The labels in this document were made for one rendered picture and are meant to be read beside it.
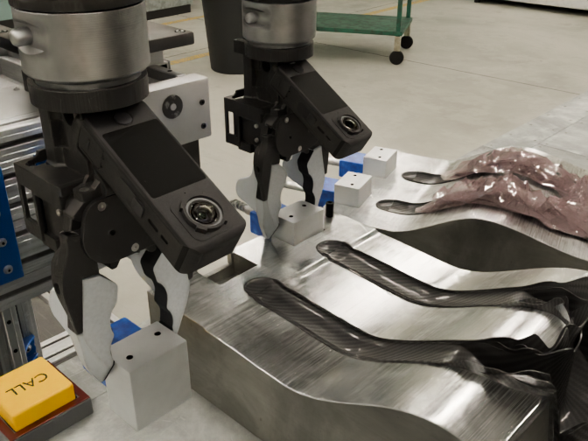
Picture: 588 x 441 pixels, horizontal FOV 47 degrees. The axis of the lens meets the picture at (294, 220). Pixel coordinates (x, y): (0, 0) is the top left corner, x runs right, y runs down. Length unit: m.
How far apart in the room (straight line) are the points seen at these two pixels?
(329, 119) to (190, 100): 0.36
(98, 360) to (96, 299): 0.05
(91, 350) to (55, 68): 0.19
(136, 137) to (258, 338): 0.27
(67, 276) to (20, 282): 0.65
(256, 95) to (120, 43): 0.35
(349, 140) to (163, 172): 0.29
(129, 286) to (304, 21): 1.79
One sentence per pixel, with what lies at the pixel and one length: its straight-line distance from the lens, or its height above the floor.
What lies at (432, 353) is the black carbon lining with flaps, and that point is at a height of 0.91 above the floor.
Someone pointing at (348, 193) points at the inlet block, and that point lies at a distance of 0.92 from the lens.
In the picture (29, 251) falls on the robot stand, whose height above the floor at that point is 0.76.
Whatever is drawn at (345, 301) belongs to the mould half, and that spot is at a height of 0.88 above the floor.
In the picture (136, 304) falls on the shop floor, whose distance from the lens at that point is 2.29.
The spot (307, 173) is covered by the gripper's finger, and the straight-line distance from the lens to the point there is 0.77.
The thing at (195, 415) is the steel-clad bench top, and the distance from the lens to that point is 0.68.
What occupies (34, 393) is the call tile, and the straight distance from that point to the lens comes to 0.68.
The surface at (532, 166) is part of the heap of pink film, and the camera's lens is 0.95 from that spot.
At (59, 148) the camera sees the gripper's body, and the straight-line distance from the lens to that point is 0.47.
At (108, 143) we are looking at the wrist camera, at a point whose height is 1.12.
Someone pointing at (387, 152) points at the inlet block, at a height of 0.88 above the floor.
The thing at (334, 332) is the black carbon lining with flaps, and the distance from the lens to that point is 0.64.
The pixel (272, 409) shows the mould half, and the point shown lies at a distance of 0.61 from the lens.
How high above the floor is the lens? 1.26
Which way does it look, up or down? 28 degrees down
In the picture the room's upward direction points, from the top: straight up
